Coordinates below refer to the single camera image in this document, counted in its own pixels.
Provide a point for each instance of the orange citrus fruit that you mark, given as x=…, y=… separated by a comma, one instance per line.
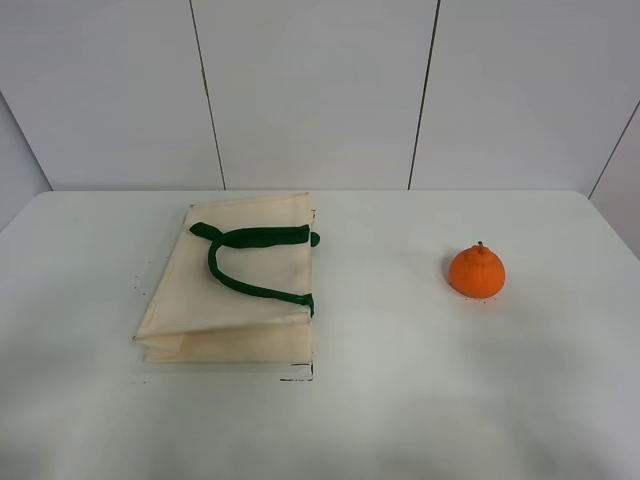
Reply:
x=477, y=272

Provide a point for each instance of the cream linen bag green handles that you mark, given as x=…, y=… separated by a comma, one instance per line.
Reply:
x=237, y=287

